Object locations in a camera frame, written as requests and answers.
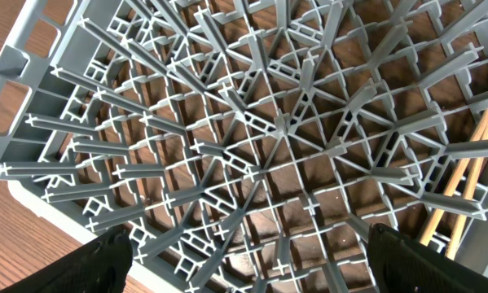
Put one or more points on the wooden chopstick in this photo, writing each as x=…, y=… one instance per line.
x=451, y=186
x=468, y=193

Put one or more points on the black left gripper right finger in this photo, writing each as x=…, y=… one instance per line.
x=401, y=264

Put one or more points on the grey plastic dishwasher rack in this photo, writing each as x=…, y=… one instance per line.
x=246, y=146

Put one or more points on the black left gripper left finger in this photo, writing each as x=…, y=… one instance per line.
x=101, y=265

